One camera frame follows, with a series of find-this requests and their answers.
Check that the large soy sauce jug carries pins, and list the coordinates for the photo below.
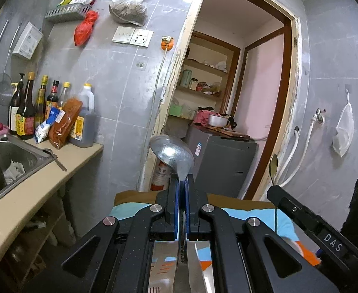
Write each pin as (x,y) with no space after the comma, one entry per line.
(83,130)

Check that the white mesh bag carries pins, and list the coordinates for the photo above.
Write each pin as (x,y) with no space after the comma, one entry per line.
(345,129)

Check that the wall water tap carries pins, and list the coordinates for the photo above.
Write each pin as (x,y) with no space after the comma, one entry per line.
(319,116)

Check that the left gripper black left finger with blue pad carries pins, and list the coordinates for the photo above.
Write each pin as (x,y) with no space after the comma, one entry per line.
(115,255)

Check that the large steel spoon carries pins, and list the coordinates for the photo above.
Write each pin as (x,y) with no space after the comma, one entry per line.
(174,153)

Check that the grey washing machine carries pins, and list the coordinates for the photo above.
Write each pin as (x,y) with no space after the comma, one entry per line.
(221,162)

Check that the grey wall rack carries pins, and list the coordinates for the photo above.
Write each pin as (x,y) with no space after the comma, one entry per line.
(67,13)

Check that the white bowl on washer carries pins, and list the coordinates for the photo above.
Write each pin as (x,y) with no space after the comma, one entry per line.
(217,121)

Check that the dark sauce bottle red label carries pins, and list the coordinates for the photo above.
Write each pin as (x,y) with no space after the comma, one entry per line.
(25,116)

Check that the orange wall hook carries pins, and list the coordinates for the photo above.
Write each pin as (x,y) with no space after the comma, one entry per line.
(167,43)

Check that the wire mesh strainer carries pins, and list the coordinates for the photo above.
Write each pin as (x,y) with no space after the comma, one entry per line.
(5,79)

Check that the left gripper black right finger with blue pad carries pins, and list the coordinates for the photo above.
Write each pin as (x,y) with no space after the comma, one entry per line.
(246,255)

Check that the white wall box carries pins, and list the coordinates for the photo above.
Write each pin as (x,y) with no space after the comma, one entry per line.
(28,41)

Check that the clear bag dried goods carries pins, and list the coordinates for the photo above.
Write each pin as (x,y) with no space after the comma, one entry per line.
(129,11)

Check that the white wall switch socket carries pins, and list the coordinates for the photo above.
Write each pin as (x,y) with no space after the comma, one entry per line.
(132,36)

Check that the steel sink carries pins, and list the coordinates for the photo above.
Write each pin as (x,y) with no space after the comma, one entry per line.
(14,151)

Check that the red spice packet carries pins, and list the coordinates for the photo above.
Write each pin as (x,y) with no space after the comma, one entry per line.
(64,121)

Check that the red plastic bag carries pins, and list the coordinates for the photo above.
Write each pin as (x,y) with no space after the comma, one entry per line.
(84,30)

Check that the striped colourful table cloth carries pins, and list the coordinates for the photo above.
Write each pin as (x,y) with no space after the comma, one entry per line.
(190,269)

